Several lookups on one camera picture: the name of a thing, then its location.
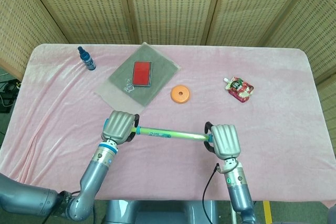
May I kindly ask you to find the clear bag with grey cloth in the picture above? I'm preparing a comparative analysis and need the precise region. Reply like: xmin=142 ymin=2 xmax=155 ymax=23
xmin=93 ymin=41 xmax=182 ymax=114

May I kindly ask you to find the black equipment with cables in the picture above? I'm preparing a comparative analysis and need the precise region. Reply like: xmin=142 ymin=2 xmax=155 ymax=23
xmin=0 ymin=76 xmax=22 ymax=114

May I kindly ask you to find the clear plastic tube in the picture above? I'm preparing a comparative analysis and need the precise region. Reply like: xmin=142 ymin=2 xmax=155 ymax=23
xmin=135 ymin=126 xmax=213 ymax=143

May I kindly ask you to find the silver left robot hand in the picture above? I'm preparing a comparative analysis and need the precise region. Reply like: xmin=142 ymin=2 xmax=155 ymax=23
xmin=101 ymin=110 xmax=140 ymax=146

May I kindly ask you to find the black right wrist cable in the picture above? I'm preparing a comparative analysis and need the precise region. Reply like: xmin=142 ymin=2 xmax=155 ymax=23
xmin=201 ymin=163 xmax=224 ymax=224

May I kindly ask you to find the red drink pouch white spout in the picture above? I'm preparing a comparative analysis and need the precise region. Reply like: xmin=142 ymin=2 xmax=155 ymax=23
xmin=223 ymin=76 xmax=255 ymax=103

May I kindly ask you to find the orange plastic disc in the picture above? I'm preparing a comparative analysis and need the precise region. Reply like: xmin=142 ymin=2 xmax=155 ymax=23
xmin=170 ymin=84 xmax=192 ymax=103

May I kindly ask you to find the blue spray bottle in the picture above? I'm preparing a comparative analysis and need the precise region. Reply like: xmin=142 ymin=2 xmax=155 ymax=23
xmin=77 ymin=46 xmax=97 ymax=72

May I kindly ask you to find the red flat rectangular case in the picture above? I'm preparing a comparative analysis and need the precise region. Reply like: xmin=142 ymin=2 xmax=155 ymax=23
xmin=131 ymin=60 xmax=153 ymax=88

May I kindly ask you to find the pink tablecloth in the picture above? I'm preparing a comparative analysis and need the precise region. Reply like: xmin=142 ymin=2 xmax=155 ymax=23
xmin=0 ymin=43 xmax=336 ymax=209

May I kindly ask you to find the grey robot torso base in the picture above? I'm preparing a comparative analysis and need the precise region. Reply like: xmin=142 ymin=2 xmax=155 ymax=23
xmin=104 ymin=199 xmax=232 ymax=224

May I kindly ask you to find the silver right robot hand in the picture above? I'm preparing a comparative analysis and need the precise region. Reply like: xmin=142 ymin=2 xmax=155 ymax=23
xmin=204 ymin=121 xmax=242 ymax=161

